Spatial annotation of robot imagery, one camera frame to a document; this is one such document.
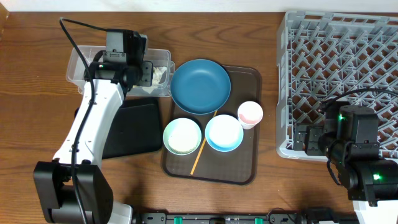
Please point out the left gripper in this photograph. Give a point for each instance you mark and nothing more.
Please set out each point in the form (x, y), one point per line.
(147, 69)

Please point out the dark blue plate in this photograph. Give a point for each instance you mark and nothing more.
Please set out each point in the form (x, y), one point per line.
(200, 86)

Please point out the brown serving tray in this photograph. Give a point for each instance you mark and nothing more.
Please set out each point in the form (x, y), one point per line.
(234, 167)

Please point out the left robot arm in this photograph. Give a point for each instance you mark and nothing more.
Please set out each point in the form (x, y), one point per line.
(72, 188)

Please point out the wooden chopstick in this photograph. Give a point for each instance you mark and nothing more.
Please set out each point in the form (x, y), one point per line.
(200, 151)

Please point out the black plastic tray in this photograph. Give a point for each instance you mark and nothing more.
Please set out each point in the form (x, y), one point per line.
(135, 129)

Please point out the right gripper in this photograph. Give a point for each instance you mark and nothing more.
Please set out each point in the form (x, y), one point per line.
(314, 132)

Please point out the light green bowl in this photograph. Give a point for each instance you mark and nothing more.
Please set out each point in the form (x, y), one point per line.
(182, 136)

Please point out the pink plastic cup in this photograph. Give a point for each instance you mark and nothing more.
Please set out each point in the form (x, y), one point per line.
(250, 114)

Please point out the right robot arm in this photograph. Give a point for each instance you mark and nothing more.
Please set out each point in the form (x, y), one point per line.
(348, 140)

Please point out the grey plastic dishwasher rack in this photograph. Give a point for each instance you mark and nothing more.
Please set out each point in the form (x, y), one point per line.
(321, 55)

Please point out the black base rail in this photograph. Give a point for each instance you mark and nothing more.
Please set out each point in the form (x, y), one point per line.
(273, 217)

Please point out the light blue bowl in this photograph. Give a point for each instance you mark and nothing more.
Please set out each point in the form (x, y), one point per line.
(224, 133)

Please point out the clear plastic waste bin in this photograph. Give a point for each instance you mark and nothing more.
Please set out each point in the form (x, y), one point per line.
(159, 58)

